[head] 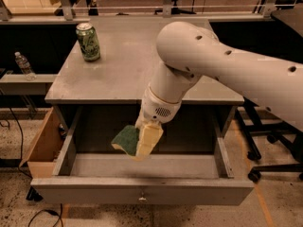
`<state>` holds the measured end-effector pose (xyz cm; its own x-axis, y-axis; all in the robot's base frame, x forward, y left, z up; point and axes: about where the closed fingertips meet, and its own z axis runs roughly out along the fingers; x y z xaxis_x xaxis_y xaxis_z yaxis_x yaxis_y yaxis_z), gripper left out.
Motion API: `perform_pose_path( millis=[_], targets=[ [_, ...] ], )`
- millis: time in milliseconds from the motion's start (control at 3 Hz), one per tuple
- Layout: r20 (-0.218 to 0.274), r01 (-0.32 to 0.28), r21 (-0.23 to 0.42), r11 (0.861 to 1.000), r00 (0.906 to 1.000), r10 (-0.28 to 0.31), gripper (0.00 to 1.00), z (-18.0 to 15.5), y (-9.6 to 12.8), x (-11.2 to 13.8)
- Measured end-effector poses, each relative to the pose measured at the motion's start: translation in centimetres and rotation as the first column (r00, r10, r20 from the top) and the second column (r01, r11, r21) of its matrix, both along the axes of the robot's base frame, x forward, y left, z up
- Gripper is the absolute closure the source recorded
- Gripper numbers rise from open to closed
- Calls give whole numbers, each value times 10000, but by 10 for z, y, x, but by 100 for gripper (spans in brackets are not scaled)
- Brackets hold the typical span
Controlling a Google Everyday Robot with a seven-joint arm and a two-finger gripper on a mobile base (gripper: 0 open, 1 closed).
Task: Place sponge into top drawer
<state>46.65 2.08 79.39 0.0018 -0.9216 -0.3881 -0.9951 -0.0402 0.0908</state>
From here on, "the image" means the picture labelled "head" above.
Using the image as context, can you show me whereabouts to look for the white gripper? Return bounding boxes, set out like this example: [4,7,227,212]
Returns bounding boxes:
[133,87,181,161]

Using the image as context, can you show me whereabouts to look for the green and yellow sponge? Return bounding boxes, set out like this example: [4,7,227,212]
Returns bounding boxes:
[111,125,139,156]

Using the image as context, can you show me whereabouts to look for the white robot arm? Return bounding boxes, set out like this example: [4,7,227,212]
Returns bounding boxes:
[135,22,303,160]

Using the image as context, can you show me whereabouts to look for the open grey top drawer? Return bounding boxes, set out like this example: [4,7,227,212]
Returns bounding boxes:
[31,105,253,205]

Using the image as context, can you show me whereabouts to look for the silver drawer knob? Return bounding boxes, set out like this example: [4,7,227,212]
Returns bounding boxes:
[138,192,148,203]

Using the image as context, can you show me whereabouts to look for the grey cabinet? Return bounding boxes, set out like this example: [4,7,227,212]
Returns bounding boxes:
[44,17,245,137]

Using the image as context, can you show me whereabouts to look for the black office chair base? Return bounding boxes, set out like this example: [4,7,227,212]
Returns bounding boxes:
[235,99,303,183]

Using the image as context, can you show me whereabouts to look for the green soda can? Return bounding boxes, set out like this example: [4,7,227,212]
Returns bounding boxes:
[76,23,100,61]

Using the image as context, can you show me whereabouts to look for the wooden box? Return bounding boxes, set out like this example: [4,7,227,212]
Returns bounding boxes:
[20,108,62,179]

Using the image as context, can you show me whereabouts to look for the clear plastic water bottle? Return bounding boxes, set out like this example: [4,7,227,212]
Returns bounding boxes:
[14,52,36,81]

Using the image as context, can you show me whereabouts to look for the grey side shelf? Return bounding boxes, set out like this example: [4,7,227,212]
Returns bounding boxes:
[0,74,56,96]

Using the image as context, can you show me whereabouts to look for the metal railing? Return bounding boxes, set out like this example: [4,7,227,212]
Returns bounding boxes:
[1,0,302,22]

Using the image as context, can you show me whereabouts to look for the black floor cable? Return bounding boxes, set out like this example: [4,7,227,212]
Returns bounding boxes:
[0,88,64,227]

